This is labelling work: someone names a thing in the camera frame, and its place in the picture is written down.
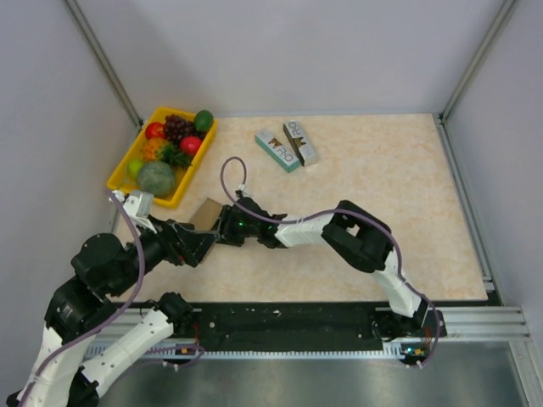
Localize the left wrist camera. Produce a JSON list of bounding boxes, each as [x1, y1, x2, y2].
[[106, 190, 157, 232]]

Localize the green round melon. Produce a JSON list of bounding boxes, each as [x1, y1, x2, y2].
[[137, 161, 176, 198]]

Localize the dark purple grape bunch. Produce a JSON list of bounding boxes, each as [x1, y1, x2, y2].
[[163, 114, 197, 144]]

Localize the green lime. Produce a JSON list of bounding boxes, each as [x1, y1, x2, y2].
[[126, 159, 145, 180]]

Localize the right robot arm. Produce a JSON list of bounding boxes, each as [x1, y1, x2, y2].
[[213, 197, 443, 339]]

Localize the red peach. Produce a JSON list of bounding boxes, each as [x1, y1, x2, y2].
[[179, 136, 202, 157]]

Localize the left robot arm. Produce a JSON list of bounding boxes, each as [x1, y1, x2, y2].
[[6, 219, 219, 406]]

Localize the brown cardboard box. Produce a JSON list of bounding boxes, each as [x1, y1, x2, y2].
[[188, 198, 223, 231]]

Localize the red apple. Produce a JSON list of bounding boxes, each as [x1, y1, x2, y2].
[[144, 122, 166, 140]]

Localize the green avocado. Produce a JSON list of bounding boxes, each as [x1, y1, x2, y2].
[[193, 109, 214, 132]]

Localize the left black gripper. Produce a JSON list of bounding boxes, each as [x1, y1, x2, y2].
[[110, 213, 221, 296]]

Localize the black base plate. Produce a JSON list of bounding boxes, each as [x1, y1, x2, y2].
[[173, 302, 434, 352]]

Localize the aluminium rail with cable duct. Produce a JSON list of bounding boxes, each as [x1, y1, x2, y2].
[[76, 307, 531, 362]]

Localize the teal white carton box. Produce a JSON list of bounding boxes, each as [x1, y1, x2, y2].
[[255, 129, 300, 173]]

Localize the silver brown carton box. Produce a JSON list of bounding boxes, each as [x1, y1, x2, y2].
[[283, 120, 318, 166]]

